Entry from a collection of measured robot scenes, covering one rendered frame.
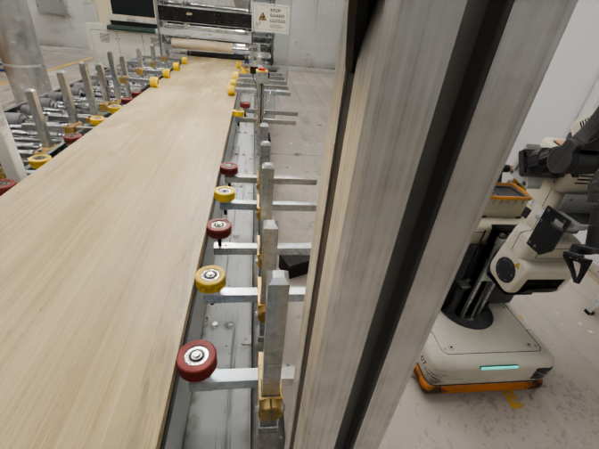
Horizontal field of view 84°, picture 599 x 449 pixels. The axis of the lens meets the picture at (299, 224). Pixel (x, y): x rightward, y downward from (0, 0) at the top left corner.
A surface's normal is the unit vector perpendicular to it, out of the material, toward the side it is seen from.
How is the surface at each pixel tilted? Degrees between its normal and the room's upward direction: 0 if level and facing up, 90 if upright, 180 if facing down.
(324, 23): 90
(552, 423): 0
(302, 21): 90
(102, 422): 0
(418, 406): 0
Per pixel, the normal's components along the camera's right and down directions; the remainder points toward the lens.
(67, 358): 0.09, -0.84
